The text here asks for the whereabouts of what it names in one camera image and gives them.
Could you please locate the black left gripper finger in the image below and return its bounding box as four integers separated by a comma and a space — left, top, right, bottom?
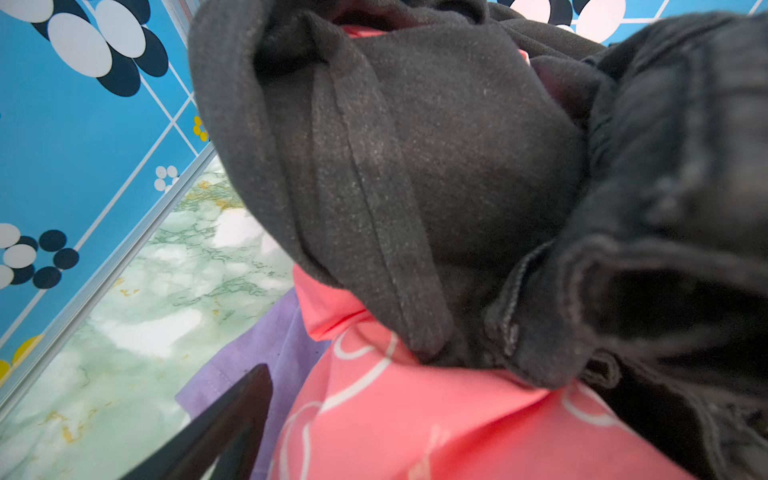
123, 364, 273, 480

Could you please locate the purple cloth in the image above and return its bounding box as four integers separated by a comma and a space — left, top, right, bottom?
175, 287, 331, 480

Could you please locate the pink patterned cloth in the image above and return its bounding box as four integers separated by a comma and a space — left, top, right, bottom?
270, 262, 686, 479

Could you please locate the dark grey cloth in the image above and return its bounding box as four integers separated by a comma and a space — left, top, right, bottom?
188, 1, 601, 368

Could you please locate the black denim cloth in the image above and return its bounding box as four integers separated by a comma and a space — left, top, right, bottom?
484, 12, 767, 479

